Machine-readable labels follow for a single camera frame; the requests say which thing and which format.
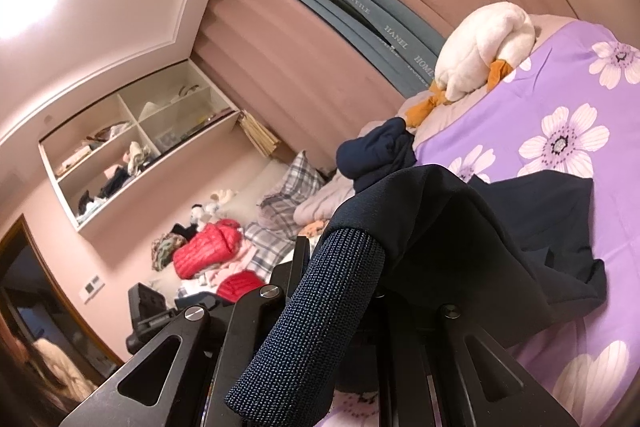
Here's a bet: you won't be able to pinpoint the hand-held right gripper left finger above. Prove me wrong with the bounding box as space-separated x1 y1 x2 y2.
57 236 312 427

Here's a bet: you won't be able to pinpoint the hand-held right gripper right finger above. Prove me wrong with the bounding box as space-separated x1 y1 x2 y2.
376 294 582 427

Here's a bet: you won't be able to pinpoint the navy zip jacket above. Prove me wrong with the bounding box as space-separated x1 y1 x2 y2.
225 164 609 424

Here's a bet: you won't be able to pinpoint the folded navy clothes stack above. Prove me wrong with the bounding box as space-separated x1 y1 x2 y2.
336 117 419 194

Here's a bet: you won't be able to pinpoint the red down jacket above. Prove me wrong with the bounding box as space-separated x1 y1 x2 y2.
172 219 244 280
216 272 267 306

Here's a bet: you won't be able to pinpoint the multicoloured scarf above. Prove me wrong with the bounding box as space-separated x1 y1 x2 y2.
152 232 187 271

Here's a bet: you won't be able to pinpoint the wooden framed doorway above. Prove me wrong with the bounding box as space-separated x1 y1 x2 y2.
0 214 126 410

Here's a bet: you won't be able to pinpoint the small white plush toys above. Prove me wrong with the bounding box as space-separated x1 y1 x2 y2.
190 189 239 224

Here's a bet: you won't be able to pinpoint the beige cushion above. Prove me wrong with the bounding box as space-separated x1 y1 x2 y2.
220 157 296 220

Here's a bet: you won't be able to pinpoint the pinkish beige quilt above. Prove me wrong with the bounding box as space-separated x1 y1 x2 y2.
294 14 576 229

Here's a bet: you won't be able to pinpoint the beige hanging tassel bundle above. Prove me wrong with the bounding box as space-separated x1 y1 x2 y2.
237 109 282 158

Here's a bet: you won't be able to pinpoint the purple floral bedsheet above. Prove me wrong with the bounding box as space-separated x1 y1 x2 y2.
320 19 640 427

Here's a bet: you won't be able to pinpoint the grey-blue curtain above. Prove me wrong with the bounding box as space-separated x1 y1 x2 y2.
231 0 447 96

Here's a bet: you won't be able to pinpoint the white goose plush toy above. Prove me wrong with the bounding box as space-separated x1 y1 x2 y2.
404 2 537 128

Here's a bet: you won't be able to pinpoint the white wall switch panel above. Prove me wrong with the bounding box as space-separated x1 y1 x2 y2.
82 274 106 304

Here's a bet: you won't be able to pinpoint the white wall shelf cabinet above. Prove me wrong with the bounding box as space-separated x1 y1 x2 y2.
39 59 242 233

